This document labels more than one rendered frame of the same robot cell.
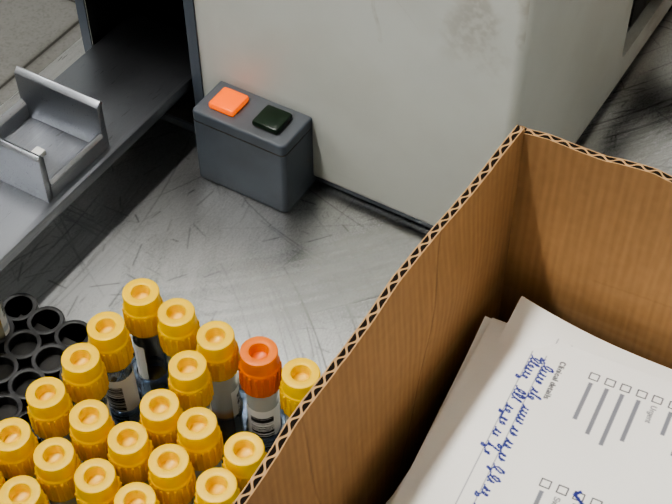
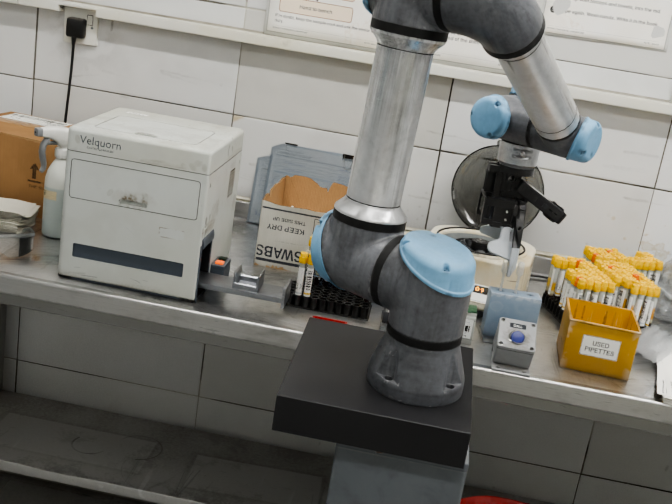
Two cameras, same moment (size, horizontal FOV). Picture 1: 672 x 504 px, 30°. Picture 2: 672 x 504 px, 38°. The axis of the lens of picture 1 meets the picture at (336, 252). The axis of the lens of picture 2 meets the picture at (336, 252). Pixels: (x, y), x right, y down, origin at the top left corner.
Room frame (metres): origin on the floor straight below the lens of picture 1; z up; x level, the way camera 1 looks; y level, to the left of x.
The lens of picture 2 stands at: (1.14, 1.81, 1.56)
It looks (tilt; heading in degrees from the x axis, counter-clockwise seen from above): 17 degrees down; 243
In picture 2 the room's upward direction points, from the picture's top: 9 degrees clockwise
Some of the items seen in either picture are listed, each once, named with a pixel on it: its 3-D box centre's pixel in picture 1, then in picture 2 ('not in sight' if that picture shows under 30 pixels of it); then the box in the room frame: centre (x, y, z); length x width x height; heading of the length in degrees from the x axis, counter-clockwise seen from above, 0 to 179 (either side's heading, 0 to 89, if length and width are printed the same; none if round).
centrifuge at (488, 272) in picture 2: not in sight; (474, 268); (-0.06, 0.11, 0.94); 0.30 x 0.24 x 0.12; 49
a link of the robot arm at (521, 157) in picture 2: not in sight; (518, 155); (0.05, 0.34, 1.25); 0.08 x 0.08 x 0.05
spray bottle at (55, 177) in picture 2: not in sight; (56, 181); (0.79, -0.25, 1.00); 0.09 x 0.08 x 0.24; 58
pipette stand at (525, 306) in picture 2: not in sight; (510, 316); (0.00, 0.36, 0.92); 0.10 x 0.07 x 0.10; 155
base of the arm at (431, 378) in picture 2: not in sight; (419, 353); (0.38, 0.64, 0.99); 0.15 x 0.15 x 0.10
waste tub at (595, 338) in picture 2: not in sight; (596, 337); (-0.12, 0.47, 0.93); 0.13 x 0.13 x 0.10; 56
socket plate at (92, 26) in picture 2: not in sight; (80, 26); (0.69, -0.66, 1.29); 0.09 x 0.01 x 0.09; 148
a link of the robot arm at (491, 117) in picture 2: not in sight; (508, 118); (0.13, 0.40, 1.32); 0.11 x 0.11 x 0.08; 27
